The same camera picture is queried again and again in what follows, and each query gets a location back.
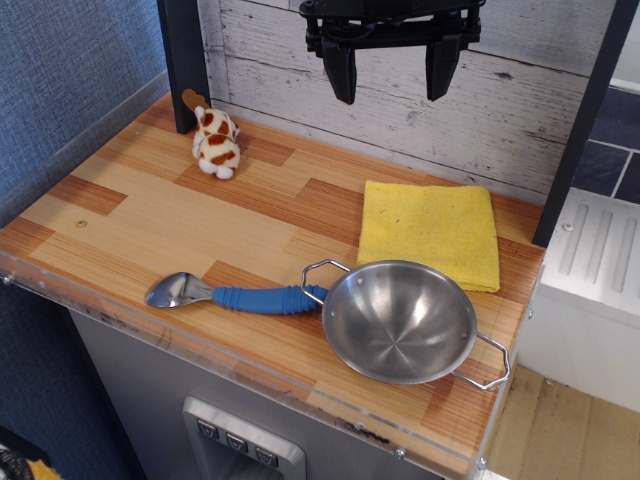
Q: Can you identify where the blue handled metal spoon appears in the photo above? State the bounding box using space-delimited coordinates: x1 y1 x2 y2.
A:
145 272 329 315

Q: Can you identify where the yellow towel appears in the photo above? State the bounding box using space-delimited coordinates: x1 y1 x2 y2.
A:
357 181 500 293

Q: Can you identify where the silver button control panel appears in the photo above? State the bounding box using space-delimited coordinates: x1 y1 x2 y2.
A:
182 396 307 479

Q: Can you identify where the black vertical post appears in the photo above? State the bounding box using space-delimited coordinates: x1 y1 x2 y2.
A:
532 0 639 247
157 0 210 134

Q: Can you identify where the left black vertical post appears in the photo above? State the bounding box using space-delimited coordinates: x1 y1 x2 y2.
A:
157 0 210 134

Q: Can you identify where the yellow object bottom corner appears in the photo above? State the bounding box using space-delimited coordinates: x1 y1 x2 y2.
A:
27 460 62 480

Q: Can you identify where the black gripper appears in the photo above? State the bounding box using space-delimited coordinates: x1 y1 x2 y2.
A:
299 1 485 105

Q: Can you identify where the brown white plush toy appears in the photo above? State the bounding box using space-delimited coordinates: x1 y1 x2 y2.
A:
181 89 241 180

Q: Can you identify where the steel two-handled bowl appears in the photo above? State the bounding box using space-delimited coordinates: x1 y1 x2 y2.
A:
300 260 511 391

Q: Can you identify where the right black vertical post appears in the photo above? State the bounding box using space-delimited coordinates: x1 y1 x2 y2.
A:
532 0 639 247

